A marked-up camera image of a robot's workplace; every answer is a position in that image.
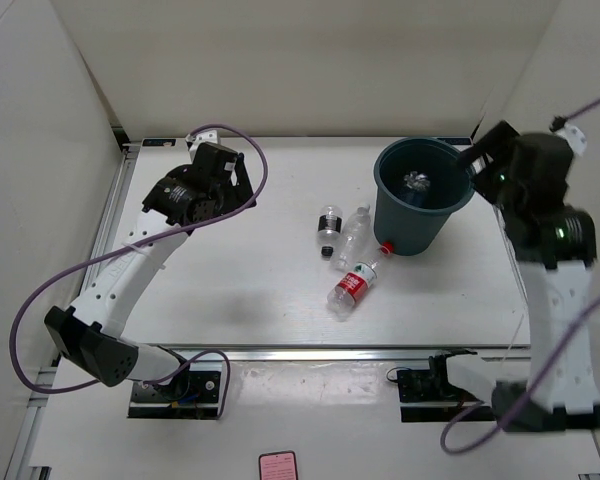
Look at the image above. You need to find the purple cable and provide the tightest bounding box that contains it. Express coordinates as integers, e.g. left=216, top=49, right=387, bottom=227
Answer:
left=439, top=87, right=600, bottom=455
left=8, top=122, right=270, bottom=395

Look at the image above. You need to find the dark green plastic bin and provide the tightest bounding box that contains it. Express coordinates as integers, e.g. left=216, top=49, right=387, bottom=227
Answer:
left=373, top=137, right=473, bottom=256

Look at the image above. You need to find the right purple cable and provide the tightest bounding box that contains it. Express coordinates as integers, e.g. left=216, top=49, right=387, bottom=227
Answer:
left=439, top=87, right=600, bottom=455

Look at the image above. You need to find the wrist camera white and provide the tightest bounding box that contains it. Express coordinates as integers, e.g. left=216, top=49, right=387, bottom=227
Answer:
left=185, top=129, right=220, bottom=152
left=550, top=117, right=587, bottom=157

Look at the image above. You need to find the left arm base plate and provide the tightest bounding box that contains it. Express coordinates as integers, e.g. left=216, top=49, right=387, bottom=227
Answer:
left=127, top=349, right=231, bottom=421

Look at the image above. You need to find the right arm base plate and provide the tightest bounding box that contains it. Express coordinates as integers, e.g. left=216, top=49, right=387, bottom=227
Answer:
left=386, top=349, right=494, bottom=423

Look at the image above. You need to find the aluminium table edge rail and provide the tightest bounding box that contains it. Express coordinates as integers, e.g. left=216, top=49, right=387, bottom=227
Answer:
left=139, top=343, right=531, bottom=363

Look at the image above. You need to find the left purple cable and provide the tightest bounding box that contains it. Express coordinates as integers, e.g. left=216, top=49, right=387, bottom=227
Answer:
left=8, top=122, right=270, bottom=395

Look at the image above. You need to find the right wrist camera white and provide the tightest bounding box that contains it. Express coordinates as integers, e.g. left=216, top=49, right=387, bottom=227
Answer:
left=550, top=117, right=587, bottom=157

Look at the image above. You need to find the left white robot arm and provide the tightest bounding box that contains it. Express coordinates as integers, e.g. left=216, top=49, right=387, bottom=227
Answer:
left=44, top=142, right=253, bottom=400

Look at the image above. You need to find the clear white cap bottle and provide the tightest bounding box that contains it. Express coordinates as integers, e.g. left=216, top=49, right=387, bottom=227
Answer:
left=330, top=203, right=371, bottom=272

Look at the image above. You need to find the black label plastic bottle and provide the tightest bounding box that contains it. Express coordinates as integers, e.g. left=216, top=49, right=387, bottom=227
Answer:
left=316, top=205, right=343, bottom=260

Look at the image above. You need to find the red label plastic bottle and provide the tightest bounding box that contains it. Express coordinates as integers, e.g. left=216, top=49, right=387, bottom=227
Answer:
left=327, top=242, right=394, bottom=317

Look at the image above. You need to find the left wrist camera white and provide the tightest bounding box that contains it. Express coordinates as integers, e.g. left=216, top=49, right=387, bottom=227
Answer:
left=185, top=129, right=220, bottom=152

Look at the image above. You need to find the blue label plastic bottle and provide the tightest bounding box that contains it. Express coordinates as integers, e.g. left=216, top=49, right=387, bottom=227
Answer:
left=398, top=171, right=431, bottom=207

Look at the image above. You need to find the pink smartphone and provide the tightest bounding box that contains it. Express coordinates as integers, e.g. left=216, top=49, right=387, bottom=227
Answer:
left=258, top=451, right=299, bottom=480

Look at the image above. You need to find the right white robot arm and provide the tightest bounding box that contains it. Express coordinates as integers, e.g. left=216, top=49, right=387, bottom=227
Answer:
left=429, top=119, right=600, bottom=432

